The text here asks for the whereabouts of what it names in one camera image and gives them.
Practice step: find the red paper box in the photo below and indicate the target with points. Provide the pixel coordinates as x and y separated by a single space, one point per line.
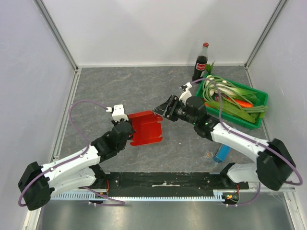
147 126

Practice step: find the green plastic crate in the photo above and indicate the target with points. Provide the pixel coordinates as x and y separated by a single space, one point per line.
250 122

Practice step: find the light blue slotted cable duct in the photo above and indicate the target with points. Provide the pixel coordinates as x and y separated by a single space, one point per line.
89 196

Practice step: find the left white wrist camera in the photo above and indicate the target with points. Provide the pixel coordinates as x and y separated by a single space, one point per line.
118 113

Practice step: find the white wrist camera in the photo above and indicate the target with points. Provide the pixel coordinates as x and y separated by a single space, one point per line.
185 92
118 113

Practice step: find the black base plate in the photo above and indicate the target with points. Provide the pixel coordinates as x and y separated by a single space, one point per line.
165 184

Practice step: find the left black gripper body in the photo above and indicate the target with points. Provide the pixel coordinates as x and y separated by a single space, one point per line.
114 122

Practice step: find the blue rectangular box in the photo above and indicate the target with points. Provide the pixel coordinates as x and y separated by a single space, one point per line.
221 154

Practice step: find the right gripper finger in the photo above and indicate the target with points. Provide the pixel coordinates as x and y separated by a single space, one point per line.
162 110
172 103

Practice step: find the leek with green leaves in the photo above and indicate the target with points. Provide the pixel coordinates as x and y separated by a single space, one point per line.
227 88

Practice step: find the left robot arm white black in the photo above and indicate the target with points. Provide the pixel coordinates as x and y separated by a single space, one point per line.
39 183

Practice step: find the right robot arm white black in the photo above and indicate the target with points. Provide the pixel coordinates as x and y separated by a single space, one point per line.
271 164

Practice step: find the orange carrot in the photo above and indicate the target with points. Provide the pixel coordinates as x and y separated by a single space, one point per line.
241 103

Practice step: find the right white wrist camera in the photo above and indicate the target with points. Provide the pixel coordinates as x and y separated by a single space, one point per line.
185 92

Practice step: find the cola glass bottle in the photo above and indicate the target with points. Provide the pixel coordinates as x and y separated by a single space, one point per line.
201 62

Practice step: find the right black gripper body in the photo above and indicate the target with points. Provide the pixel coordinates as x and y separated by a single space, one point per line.
171 108

